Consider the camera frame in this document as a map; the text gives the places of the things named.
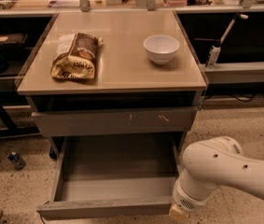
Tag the white ceramic bowl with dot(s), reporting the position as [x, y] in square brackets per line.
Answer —
[160, 49]

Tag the grey drawer cabinet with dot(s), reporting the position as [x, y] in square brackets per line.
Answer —
[124, 78]

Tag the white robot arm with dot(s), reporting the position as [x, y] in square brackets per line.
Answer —
[209, 164]

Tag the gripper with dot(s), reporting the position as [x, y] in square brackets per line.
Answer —
[186, 200]

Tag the grey top drawer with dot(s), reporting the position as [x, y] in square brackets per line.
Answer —
[115, 121]

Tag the brown yellow chip bag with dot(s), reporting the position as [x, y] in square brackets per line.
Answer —
[75, 56]

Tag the small blue can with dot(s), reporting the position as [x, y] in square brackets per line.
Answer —
[17, 160]

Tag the white bottle with nozzle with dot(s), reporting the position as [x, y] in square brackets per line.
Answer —
[216, 48]

